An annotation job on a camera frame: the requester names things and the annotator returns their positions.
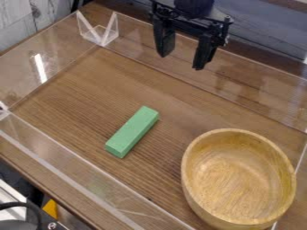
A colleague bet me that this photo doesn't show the yellow black device lower left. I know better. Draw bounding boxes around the yellow black device lower left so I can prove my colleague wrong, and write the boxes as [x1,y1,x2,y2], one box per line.
[22,197,81,230]

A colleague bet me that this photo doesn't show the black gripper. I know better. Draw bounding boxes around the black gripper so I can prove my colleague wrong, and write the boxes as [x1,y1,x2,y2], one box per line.
[149,0,233,70]

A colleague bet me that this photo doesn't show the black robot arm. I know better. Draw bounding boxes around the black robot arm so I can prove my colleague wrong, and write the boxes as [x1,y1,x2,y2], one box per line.
[149,0,233,70]

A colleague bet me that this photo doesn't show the clear acrylic corner bracket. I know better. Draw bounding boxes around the clear acrylic corner bracket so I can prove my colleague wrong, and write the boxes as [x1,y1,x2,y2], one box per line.
[76,12,118,47]

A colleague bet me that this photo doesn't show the black cable lower left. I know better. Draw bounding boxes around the black cable lower left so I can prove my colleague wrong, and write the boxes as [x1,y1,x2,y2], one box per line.
[0,201,44,230]

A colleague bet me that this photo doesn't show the brown wooden bowl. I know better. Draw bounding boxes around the brown wooden bowl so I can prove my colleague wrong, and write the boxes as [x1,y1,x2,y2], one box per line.
[181,128,297,230]

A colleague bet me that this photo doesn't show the clear acrylic enclosure wall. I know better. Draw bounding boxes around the clear acrylic enclosure wall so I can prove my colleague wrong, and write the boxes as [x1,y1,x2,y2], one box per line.
[0,4,307,230]

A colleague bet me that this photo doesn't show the green rectangular block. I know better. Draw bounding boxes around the green rectangular block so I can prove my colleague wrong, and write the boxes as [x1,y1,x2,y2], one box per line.
[105,106,158,158]

